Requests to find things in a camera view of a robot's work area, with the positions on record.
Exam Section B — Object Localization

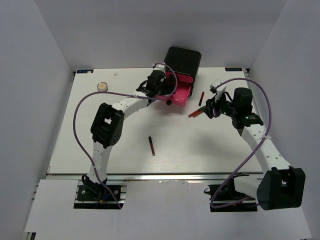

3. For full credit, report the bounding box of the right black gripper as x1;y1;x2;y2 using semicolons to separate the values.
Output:
200;90;238;119

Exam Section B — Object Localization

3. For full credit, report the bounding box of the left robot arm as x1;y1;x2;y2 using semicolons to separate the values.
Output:
85;69;177;200

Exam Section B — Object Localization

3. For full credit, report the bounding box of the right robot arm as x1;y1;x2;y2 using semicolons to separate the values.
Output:
201;87;306;211

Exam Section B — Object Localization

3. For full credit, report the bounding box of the black drawer cabinet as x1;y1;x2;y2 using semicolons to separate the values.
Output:
164;46;202;81

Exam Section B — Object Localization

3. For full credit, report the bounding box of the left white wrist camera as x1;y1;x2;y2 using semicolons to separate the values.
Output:
152;62;166;73

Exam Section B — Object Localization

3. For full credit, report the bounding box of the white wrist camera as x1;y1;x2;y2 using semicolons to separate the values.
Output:
152;62;166;73
209;79;227;102

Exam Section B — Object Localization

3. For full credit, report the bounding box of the round gold powder compact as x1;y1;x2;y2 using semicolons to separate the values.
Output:
96;81;109;92

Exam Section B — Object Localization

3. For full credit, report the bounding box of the right blue table sticker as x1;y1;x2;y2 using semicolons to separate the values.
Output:
224;67;243;72

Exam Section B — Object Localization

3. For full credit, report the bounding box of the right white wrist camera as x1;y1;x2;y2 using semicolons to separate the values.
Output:
209;79;227;102

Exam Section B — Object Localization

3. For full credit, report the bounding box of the blue table sticker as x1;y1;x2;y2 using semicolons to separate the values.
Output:
224;67;243;72
76;69;94;74

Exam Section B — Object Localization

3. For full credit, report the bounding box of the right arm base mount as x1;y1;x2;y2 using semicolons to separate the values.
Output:
203;184;258;213

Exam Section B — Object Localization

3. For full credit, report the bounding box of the dark red lip gloss tube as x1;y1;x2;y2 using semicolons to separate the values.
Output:
148;136;156;156

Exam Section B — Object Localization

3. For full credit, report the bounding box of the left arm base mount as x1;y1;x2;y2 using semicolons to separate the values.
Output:
73;184;127;210

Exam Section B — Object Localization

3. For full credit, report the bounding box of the left blue table sticker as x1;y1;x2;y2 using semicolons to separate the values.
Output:
76;69;94;74

